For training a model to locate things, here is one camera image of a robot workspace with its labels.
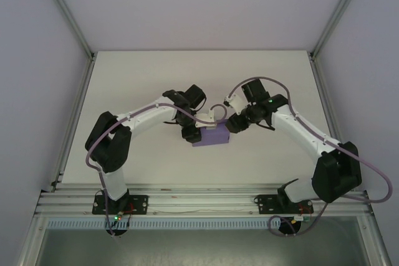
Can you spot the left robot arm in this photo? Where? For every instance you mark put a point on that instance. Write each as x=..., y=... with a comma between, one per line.
x=146, y=116

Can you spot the right aluminium table side rail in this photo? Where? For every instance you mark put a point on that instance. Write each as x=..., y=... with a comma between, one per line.
x=321, y=91

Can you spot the aluminium table side rail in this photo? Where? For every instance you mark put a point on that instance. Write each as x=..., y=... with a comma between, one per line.
x=321, y=91
x=79, y=107

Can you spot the black round grommet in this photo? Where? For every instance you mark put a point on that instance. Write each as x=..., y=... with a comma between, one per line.
x=117, y=231
x=288, y=228

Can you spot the left black round grommet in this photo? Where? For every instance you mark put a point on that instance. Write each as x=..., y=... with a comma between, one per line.
x=117, y=231

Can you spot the grey metal sheet panel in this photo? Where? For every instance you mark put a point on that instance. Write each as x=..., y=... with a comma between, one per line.
x=202, y=248

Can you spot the right black round grommet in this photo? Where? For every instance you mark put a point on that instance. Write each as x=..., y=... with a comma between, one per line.
x=288, y=228

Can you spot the right lower aluminium frame bar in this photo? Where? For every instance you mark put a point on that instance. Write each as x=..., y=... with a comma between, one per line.
x=375, y=244

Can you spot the right aluminium frame post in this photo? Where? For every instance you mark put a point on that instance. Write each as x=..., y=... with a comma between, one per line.
x=338, y=13

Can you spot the left small connector board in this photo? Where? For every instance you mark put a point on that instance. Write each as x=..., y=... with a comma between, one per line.
x=118, y=217

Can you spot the left aluminium table side rail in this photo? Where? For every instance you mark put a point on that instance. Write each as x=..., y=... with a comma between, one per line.
x=79, y=107

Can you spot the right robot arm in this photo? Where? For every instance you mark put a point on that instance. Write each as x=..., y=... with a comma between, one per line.
x=299, y=129

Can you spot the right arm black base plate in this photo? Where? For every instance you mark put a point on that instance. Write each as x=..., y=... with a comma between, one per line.
x=265, y=205

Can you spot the purple paper box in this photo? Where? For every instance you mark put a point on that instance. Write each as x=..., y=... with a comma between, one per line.
x=213, y=136

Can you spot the aluminium mounting rail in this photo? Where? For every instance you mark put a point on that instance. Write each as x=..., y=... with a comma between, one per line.
x=202, y=197

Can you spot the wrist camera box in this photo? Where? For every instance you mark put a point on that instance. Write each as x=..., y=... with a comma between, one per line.
x=205, y=119
x=234, y=101

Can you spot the aluminium frame post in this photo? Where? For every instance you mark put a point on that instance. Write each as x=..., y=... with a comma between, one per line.
x=338, y=13
x=67, y=13

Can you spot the small connector board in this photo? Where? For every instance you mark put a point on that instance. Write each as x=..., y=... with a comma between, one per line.
x=118, y=217
x=300, y=218

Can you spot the right small connector board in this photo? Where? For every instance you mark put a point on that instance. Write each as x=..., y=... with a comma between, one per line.
x=300, y=218

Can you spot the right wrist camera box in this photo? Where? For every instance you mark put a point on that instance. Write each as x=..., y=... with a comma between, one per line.
x=234, y=101

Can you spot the aluminium frame bar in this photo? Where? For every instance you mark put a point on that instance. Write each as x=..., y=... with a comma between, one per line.
x=375, y=244
x=31, y=244

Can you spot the left aluminium frame post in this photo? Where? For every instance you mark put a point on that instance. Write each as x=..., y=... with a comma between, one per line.
x=67, y=13

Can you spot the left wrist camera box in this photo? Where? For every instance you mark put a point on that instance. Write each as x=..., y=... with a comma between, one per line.
x=205, y=119

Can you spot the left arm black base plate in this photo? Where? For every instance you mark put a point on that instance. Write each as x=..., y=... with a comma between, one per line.
x=138, y=205

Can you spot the left lower aluminium frame bar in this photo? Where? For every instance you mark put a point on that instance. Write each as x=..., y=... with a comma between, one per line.
x=31, y=244

